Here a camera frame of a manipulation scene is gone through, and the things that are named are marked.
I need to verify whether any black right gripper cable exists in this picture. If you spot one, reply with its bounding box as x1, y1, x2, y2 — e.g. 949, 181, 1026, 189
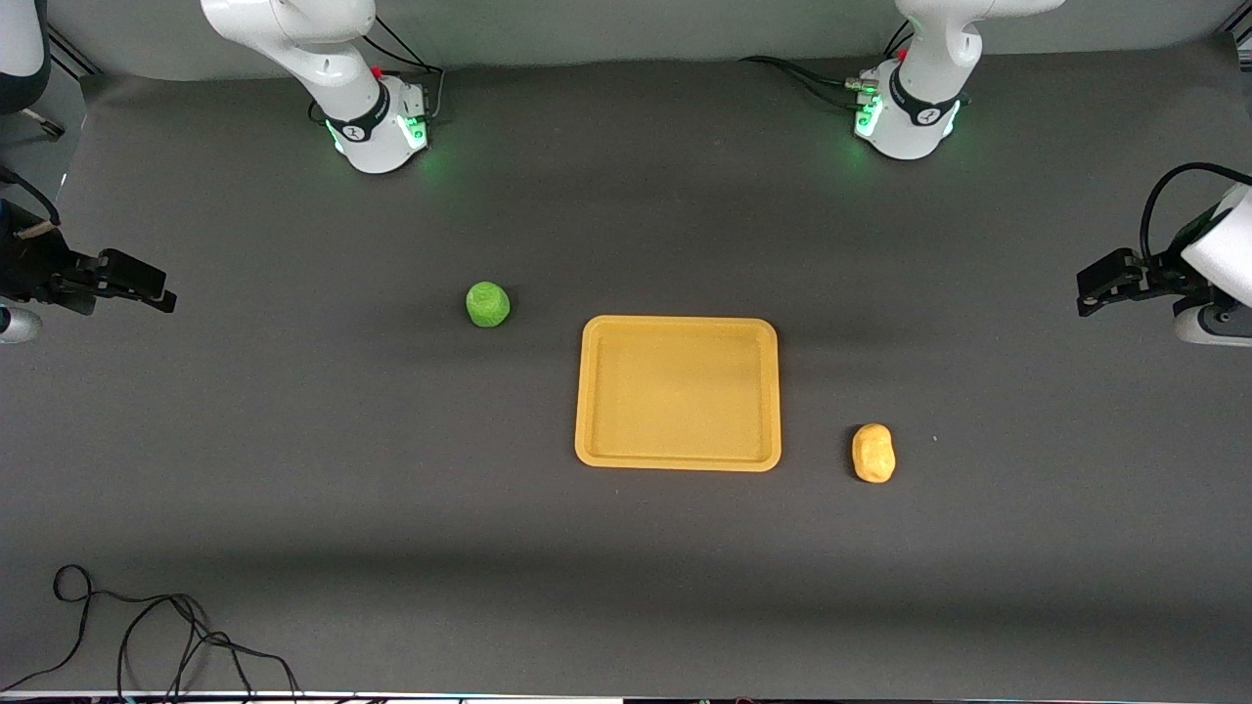
0, 164, 62, 228

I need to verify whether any black left arm base cable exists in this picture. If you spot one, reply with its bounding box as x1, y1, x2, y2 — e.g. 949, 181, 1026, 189
738, 20, 917, 110

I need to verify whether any yellow-brown potato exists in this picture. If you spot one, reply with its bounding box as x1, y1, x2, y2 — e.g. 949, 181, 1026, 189
851, 422, 898, 484

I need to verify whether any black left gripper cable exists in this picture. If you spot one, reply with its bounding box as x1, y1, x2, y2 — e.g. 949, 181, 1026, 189
1139, 161, 1252, 265

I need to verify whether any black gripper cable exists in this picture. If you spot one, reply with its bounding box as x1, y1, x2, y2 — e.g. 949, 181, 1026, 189
1139, 161, 1252, 265
0, 164, 62, 228

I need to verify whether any yellow rectangular plastic tray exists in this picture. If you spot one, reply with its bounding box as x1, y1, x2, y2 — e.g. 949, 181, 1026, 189
574, 315, 783, 473

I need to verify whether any green apple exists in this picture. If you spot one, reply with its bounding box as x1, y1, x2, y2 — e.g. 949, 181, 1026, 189
466, 282, 512, 329

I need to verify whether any black right arm base cable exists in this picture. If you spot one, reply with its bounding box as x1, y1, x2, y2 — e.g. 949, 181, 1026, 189
362, 18, 447, 126

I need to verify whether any thin black loose cable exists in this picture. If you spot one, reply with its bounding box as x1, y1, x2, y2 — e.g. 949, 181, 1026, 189
0, 564, 300, 704

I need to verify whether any black arm base cable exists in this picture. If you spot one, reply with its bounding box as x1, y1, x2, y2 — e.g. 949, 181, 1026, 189
362, 18, 447, 126
738, 20, 917, 110

